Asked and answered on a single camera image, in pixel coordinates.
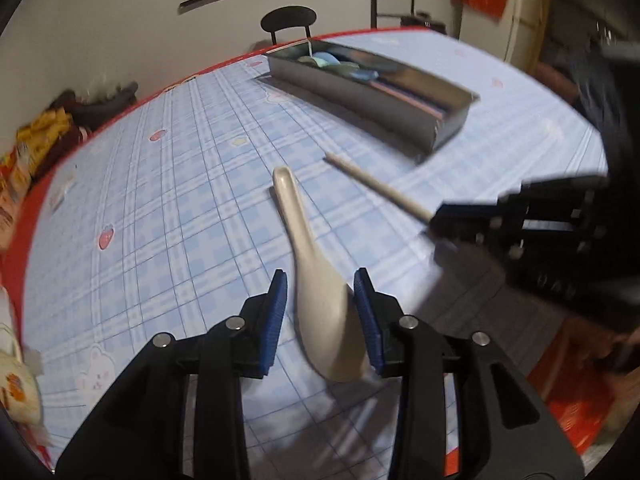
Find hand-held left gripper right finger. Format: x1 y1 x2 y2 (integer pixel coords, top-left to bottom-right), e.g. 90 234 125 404
353 267 587 480

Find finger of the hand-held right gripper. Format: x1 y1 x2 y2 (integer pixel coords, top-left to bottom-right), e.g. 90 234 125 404
519 176 609 222
431 195 527 257

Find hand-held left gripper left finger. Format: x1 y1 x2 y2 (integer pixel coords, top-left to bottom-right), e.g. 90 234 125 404
54 269 289 480

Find beige spoon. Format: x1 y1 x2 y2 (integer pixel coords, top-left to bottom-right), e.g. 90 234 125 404
272 166 371 384

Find beige chopstick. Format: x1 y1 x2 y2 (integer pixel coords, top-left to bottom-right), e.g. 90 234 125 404
324 152 437 224

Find pink chopstick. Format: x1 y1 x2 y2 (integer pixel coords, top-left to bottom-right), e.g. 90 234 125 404
375 80 444 117

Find perforated metal utensil tray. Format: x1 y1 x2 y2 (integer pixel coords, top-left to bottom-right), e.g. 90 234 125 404
259 40 481 157

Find blue spoon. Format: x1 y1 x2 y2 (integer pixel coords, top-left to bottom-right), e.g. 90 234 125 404
310 51 379 84

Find green spoon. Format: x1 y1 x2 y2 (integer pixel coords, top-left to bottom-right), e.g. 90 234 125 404
297 55 359 74

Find person's right forearm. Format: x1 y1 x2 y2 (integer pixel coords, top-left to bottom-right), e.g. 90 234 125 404
602 355 640 433

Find brown trash bin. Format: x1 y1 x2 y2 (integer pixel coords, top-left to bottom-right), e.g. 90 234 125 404
535 57 583 107

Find white refrigerator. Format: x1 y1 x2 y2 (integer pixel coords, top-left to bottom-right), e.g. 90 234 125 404
457 0 552 64

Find brown rice cooker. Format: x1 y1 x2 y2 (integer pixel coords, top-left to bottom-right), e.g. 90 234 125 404
400 11 449 36

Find small white packet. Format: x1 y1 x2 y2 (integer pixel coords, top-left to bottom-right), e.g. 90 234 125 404
47 180 72 211

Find white bear print cup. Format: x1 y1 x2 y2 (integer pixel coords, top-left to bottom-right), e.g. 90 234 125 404
0 350 41 427

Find grey stool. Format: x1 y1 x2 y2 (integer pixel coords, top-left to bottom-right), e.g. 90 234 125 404
75 82 140 129

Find black round chair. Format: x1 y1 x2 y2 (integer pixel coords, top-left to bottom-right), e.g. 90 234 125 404
260 6 317 47

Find pile of yellow snack packets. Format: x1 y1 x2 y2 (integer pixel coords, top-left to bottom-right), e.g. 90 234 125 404
16 109 74 162

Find red snack bag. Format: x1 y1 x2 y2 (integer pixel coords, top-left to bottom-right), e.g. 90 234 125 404
0 150 32 201

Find black metal frame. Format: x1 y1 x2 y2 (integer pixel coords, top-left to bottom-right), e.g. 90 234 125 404
370 0 417 29

